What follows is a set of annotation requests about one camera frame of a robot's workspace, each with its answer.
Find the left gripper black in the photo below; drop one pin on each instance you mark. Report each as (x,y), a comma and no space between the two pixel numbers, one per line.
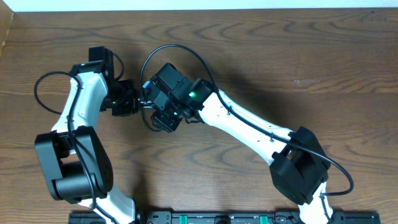
(132,106)

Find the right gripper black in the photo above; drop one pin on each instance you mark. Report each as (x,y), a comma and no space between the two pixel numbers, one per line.
(164,121)

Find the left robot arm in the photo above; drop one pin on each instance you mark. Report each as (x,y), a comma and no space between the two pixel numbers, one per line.
(74,162)

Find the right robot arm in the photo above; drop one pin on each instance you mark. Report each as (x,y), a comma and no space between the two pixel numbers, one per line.
(295,158)

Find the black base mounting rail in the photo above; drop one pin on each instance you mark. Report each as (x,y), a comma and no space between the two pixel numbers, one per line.
(163,217)

